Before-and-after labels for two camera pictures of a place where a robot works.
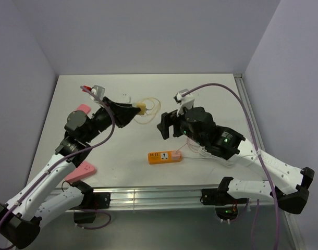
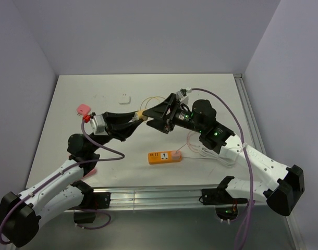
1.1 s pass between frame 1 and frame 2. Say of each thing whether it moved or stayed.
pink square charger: stayed
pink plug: stayed
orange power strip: stayed
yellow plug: moved
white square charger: stayed
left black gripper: moved
